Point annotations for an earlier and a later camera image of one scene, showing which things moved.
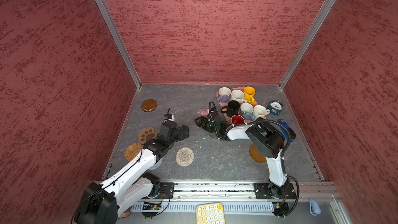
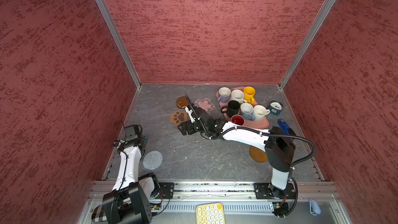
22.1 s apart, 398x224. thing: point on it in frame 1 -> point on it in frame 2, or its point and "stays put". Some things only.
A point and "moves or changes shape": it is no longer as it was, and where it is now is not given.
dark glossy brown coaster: [148, 105] -> [181, 102]
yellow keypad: [210, 213] stays put
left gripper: [179, 131] -> [145, 139]
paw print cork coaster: [146, 134] -> [178, 117]
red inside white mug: [237, 119] stays put
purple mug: [223, 95] stays put
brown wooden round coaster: [256, 155] stays put
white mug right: [260, 111] stays put
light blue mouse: [315, 209] stays put
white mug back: [238, 95] stays put
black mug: [232, 108] stays put
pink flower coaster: [203, 112] moves or changes shape
